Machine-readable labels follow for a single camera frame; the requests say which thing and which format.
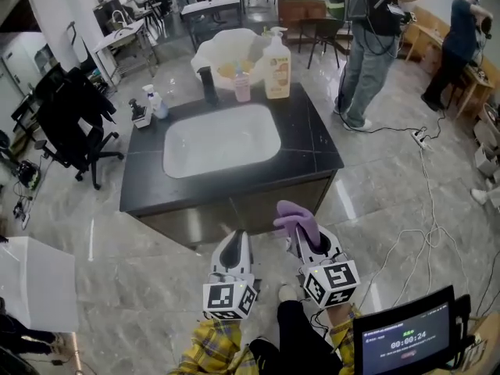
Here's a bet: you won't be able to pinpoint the black dining chair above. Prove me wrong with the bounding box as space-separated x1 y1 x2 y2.
298 16 345 70

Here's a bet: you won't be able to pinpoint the black office chair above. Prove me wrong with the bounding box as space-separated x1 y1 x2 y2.
33 63 125 191

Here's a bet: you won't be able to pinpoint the black monitor screen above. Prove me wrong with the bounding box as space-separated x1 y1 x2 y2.
352 285 474 375

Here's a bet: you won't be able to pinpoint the person's right forearm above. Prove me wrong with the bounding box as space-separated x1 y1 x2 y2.
323 302 363 375

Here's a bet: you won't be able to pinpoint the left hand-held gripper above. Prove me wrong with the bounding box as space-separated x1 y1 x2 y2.
202 230 259 322

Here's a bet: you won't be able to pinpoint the white sink basin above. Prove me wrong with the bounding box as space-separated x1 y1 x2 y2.
162 103 282 180

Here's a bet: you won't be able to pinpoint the pink bottle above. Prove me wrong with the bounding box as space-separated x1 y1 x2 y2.
233 65 252 103

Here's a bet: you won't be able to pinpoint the large yellow pump bottle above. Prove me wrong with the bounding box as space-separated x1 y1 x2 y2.
262 26 292 100

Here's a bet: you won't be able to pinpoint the black faucet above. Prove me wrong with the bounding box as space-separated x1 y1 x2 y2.
196 66 220 108

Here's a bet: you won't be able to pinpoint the white power strip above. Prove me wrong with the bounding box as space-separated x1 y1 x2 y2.
409 129 430 150

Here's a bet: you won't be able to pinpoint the white box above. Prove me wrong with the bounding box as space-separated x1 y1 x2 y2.
0 235 80 334

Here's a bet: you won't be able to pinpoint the purple cloth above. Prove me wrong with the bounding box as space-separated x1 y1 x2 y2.
273 200 322 250

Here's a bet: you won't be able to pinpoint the white fridge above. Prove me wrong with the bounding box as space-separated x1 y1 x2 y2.
0 31 52 105

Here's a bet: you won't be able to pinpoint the person's legs in black trousers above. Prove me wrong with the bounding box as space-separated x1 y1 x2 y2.
248 298 355 375

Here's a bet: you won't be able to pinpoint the white bag-lined bin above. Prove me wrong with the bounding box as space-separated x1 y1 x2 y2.
190 28 274 91

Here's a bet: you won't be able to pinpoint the dark sink cabinet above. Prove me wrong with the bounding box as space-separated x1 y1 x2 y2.
119 82 345 250

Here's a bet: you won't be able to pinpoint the person's white shoe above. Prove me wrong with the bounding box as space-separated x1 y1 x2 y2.
277 283 298 302

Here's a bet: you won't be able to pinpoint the clear spray bottle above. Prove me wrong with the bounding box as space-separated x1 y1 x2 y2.
141 84 170 120

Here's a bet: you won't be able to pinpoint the grey table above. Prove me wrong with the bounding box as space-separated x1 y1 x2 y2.
180 0 242 52

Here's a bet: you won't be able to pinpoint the cardboard boxes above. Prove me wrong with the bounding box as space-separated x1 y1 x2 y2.
472 103 500 179

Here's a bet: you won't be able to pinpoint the small black white dispenser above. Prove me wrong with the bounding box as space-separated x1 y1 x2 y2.
128 98 153 130

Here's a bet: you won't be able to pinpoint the person's left forearm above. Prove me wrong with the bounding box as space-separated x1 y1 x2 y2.
167 315 257 375

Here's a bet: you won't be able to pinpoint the wooden bench table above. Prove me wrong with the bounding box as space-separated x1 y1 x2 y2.
404 4 496 120

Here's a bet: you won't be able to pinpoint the white metal sink stand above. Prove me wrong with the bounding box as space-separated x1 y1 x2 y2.
91 9 160 85

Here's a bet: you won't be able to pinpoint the black device on floor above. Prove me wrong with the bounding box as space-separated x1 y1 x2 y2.
15 159 43 191

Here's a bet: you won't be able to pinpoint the wooden cabinet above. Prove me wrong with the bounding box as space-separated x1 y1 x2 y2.
276 0 329 30

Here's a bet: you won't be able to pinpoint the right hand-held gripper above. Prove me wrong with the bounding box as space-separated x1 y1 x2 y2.
291 224 361 310

